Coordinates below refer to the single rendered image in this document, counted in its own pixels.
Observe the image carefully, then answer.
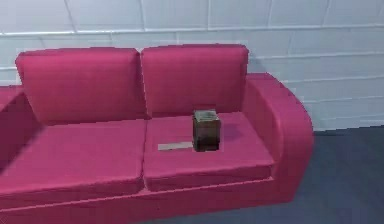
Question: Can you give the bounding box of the brown box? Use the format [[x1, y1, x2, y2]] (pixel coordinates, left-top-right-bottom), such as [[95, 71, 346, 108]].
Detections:
[[191, 109, 222, 153]]

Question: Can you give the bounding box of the grey flat remote control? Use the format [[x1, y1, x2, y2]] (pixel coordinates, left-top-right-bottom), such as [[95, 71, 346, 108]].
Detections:
[[157, 141, 194, 152]]

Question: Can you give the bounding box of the pink sofa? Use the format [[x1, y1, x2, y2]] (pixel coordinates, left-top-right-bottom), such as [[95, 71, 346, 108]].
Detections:
[[0, 43, 315, 224]]

